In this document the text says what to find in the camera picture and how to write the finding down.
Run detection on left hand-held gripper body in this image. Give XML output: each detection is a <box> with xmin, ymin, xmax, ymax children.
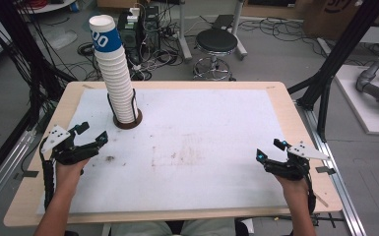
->
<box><xmin>40</xmin><ymin>124</ymin><xmax>100</xmax><ymax>166</ymax></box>

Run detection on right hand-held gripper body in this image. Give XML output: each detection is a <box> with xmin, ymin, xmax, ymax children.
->
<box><xmin>265</xmin><ymin>141</ymin><xmax>331</xmax><ymax>181</ymax></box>

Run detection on stack of white paper cups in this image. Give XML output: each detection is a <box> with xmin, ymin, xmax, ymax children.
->
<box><xmin>93</xmin><ymin>45</ymin><xmax>139</xmax><ymax>124</ymax></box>

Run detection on blue sleeved white paper cup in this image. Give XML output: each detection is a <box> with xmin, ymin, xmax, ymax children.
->
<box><xmin>88</xmin><ymin>14</ymin><xmax>123</xmax><ymax>54</ymax></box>

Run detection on person's left hand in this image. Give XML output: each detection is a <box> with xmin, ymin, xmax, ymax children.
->
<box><xmin>54</xmin><ymin>158</ymin><xmax>90</xmax><ymax>190</ymax></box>

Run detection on person's right hand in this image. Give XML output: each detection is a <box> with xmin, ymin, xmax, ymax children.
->
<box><xmin>274</xmin><ymin>175</ymin><xmax>309</xmax><ymax>200</ymax></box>

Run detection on white table mat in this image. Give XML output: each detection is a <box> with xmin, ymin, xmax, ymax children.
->
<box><xmin>36</xmin><ymin>88</ymin><xmax>291</xmax><ymax>215</ymax></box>

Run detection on white floor platform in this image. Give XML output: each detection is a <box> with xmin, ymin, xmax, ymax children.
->
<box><xmin>334</xmin><ymin>63</ymin><xmax>379</xmax><ymax>136</ymax></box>

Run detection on clear plastic bag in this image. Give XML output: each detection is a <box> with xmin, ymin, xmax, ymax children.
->
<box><xmin>41</xmin><ymin>26</ymin><xmax>79</xmax><ymax>51</ymax></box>

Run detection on person's lap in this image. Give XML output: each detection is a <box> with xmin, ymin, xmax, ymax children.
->
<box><xmin>110</xmin><ymin>217</ymin><xmax>237</xmax><ymax>236</ymax></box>

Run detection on black computer tower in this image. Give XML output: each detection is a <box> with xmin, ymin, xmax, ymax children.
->
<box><xmin>117</xmin><ymin>5</ymin><xmax>161</xmax><ymax>58</ymax></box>

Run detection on black round stool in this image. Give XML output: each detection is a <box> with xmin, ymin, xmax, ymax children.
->
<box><xmin>192</xmin><ymin>28</ymin><xmax>239</xmax><ymax>82</ymax></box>

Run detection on large cardboard box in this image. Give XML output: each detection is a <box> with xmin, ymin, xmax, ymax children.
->
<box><xmin>303</xmin><ymin>0</ymin><xmax>379</xmax><ymax>41</ymax></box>

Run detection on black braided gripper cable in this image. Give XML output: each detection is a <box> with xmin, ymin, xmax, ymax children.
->
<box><xmin>304</xmin><ymin>173</ymin><xmax>317</xmax><ymax>215</ymax></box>
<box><xmin>38</xmin><ymin>139</ymin><xmax>57</xmax><ymax>211</ymax></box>

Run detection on aluminium floor rail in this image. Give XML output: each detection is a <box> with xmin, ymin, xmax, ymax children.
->
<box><xmin>0</xmin><ymin>129</ymin><xmax>37</xmax><ymax>214</ymax></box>
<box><xmin>294</xmin><ymin>99</ymin><xmax>367</xmax><ymax>236</ymax></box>

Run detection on black cable-wrapped frame post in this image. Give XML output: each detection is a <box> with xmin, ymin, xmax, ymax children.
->
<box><xmin>0</xmin><ymin>0</ymin><xmax>78</xmax><ymax>132</ymax></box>

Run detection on black metal frame post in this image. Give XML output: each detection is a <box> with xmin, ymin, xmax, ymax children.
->
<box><xmin>288</xmin><ymin>0</ymin><xmax>379</xmax><ymax>143</ymax></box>

